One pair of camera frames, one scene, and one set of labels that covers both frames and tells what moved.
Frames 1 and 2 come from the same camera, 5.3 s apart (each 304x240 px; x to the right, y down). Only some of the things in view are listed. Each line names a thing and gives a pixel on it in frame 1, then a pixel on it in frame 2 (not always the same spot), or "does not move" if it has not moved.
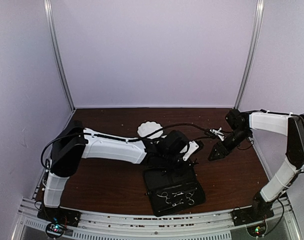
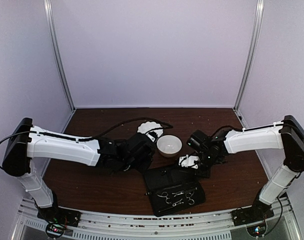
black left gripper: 189,166 to 144,166
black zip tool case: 177,190 does not move
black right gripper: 221,147 to 206,174
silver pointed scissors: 165,194 does not move
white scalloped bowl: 147,128 does not move
